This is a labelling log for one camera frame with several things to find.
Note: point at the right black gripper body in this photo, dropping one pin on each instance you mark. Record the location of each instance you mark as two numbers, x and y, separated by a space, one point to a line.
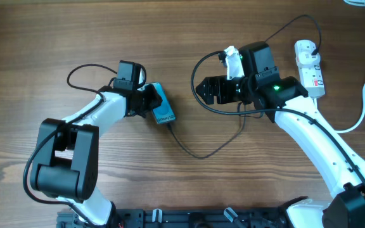
222 89

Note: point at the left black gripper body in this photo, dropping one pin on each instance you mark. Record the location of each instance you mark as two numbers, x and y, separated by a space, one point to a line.
147 101

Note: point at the teal Galaxy smartphone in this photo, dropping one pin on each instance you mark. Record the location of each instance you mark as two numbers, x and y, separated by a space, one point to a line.
164 113

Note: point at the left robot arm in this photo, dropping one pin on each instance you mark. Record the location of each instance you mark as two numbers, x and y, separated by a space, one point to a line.
63 169

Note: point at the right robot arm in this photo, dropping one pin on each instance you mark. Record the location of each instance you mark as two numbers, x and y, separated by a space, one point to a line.
253 78

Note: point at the white power strip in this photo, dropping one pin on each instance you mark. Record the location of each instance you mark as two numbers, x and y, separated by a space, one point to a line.
311 78

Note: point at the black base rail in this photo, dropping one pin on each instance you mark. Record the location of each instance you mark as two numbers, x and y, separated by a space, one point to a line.
254 217

